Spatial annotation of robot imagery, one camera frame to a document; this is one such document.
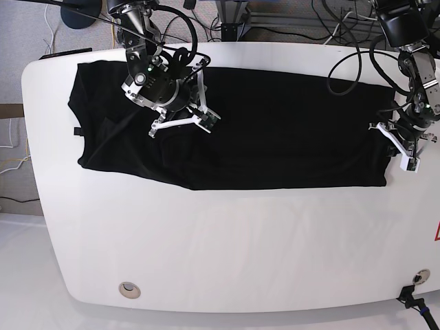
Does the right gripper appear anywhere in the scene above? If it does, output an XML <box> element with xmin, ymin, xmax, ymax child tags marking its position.
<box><xmin>147</xmin><ymin>58</ymin><xmax>209</xmax><ymax>138</ymax></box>

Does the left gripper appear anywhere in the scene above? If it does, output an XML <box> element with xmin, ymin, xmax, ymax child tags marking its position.
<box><xmin>368</xmin><ymin>120</ymin><xmax>437</xmax><ymax>162</ymax></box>

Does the black T-shirt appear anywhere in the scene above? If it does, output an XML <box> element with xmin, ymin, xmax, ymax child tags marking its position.
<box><xmin>68</xmin><ymin>61</ymin><xmax>395</xmax><ymax>190</ymax></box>

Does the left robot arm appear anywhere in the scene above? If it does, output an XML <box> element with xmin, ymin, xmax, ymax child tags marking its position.
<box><xmin>368</xmin><ymin>1</ymin><xmax>439</xmax><ymax>172</ymax></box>

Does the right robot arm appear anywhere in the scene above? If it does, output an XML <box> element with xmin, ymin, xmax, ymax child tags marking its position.
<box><xmin>107</xmin><ymin>1</ymin><xmax>220</xmax><ymax>137</ymax></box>

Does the black table leg block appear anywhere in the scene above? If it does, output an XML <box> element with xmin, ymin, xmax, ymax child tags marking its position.
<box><xmin>221</xmin><ymin>23</ymin><xmax>245</xmax><ymax>42</ymax></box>

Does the red warning sticker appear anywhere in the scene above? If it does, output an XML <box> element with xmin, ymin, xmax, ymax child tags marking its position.
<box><xmin>434</xmin><ymin>223</ymin><xmax>440</xmax><ymax>241</ymax></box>

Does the round dark stand base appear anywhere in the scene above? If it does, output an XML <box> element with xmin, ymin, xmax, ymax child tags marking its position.
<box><xmin>60</xmin><ymin>0</ymin><xmax>102</xmax><ymax>30</ymax></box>

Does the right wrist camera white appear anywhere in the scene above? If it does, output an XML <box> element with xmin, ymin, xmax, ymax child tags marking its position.
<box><xmin>198</xmin><ymin>109</ymin><xmax>221</xmax><ymax>133</ymax></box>

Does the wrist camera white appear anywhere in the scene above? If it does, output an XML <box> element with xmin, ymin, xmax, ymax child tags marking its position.
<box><xmin>198</xmin><ymin>109</ymin><xmax>221</xmax><ymax>133</ymax></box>
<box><xmin>400</xmin><ymin>154</ymin><xmax>420</xmax><ymax>173</ymax></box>

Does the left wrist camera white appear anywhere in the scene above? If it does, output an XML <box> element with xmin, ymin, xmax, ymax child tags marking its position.
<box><xmin>400</xmin><ymin>154</ymin><xmax>420</xmax><ymax>173</ymax></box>

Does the table cable grommet right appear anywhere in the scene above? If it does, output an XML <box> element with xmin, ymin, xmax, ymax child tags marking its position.
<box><xmin>412</xmin><ymin>269</ymin><xmax>430</xmax><ymax>285</ymax></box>

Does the table cable grommet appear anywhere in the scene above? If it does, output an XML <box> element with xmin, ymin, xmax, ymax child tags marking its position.
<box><xmin>118</xmin><ymin>282</ymin><xmax>141</xmax><ymax>299</ymax></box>
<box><xmin>412</xmin><ymin>269</ymin><xmax>430</xmax><ymax>285</ymax></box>

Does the black clamp with cable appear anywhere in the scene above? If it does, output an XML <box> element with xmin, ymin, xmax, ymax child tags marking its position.
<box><xmin>397</xmin><ymin>285</ymin><xmax>439</xmax><ymax>330</ymax></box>

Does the white cable on floor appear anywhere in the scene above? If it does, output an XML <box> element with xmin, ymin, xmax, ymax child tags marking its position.
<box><xmin>0</xmin><ymin>118</ymin><xmax>32</xmax><ymax>173</ymax></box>

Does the table cable grommet left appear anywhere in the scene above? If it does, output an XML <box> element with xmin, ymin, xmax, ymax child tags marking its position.
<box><xmin>118</xmin><ymin>282</ymin><xmax>141</xmax><ymax>299</ymax></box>

